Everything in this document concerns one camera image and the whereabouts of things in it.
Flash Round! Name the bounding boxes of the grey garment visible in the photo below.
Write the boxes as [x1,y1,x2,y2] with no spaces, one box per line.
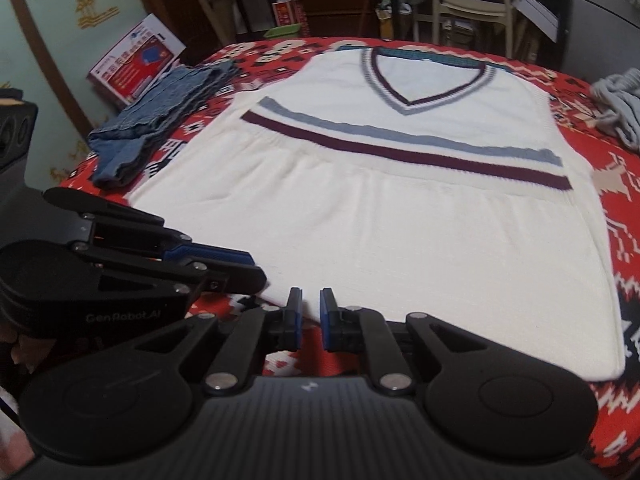
[588,72,640,152]

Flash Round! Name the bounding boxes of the person's left forearm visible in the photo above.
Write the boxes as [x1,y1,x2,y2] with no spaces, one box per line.
[0,329,37,466]

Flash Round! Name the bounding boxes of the beige chair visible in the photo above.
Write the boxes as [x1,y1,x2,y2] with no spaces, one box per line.
[429,0,517,57]

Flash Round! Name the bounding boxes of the green waste bin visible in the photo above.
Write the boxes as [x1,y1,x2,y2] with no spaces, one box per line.
[263,23,304,41]

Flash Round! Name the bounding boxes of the wooden drawer cabinet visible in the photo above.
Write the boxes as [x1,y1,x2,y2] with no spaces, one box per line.
[294,0,382,39]

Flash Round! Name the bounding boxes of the grey refrigerator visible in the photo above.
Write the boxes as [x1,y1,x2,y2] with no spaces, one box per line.
[560,0,640,77]

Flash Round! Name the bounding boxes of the white knit vest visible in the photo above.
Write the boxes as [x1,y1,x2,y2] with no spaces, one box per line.
[125,46,629,382]

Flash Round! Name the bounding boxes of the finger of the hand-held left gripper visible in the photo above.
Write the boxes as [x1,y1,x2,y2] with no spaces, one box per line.
[97,257,269,297]
[42,187,257,267]

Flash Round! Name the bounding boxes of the red patterned blanket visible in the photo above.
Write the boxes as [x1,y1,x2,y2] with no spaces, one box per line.
[50,36,640,472]

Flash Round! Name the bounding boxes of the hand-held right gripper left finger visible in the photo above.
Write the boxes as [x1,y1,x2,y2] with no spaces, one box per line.
[132,287,304,396]

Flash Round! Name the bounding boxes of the red and blue printed box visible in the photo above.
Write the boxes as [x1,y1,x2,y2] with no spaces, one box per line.
[86,13,187,107]

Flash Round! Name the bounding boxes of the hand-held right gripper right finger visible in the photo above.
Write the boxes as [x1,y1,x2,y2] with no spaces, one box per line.
[320,287,502,396]

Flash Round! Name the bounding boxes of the leaning cardboard sheets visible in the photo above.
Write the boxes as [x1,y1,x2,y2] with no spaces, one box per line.
[194,0,237,47]

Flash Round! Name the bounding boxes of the white cardboard box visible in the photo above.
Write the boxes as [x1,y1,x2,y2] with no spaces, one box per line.
[510,0,561,43]

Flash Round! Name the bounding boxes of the red and white carton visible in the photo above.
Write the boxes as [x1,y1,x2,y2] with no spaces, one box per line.
[271,0,307,32]

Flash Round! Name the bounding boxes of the blue jeans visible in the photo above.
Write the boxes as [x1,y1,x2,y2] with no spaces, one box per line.
[87,60,242,192]

